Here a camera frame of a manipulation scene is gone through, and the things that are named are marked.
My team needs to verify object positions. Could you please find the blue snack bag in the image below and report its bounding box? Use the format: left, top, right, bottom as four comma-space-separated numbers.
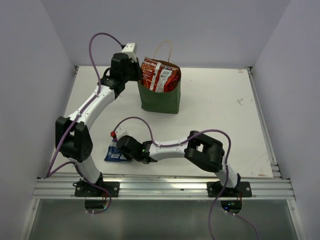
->
104, 140, 131, 163

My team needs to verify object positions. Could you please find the orange red Doritos bag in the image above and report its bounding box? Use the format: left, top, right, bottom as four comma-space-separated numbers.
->
140, 56, 180, 93

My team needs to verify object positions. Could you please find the pink Real chips bag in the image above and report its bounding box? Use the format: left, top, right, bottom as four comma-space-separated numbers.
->
164, 69, 181, 92

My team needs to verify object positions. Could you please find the green brown paper bag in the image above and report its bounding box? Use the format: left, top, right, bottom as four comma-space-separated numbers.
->
137, 41, 181, 115

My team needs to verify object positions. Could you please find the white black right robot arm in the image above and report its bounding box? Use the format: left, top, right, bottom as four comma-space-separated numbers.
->
116, 129, 241, 194

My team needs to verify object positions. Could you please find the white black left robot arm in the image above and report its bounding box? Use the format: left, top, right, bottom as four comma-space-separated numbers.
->
49, 50, 142, 184

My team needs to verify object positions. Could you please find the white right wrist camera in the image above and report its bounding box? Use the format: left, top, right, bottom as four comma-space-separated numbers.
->
110, 127, 128, 142

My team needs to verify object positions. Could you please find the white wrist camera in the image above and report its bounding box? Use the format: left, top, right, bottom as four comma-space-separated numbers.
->
110, 127, 128, 142
121, 42, 137, 62

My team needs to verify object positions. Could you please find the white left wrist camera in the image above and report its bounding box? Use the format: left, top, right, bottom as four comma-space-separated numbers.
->
121, 42, 137, 62

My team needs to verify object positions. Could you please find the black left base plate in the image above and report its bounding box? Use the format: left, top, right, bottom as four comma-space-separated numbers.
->
72, 181, 120, 198

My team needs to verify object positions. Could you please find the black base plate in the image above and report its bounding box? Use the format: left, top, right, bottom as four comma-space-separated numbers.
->
206, 181, 253, 198
72, 181, 120, 198

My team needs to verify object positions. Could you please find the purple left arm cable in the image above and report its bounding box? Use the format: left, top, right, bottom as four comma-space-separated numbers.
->
46, 32, 125, 215

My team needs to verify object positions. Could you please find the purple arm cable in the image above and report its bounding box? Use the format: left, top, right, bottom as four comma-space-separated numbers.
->
114, 116, 261, 240
46, 32, 125, 215

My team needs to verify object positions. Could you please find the aluminium rail frame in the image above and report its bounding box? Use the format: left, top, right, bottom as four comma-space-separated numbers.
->
20, 68, 306, 240

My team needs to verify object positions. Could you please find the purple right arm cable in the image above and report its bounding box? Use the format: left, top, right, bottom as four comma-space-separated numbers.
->
114, 116, 261, 240

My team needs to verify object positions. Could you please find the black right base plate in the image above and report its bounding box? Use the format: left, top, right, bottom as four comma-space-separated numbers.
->
206, 181, 253, 198

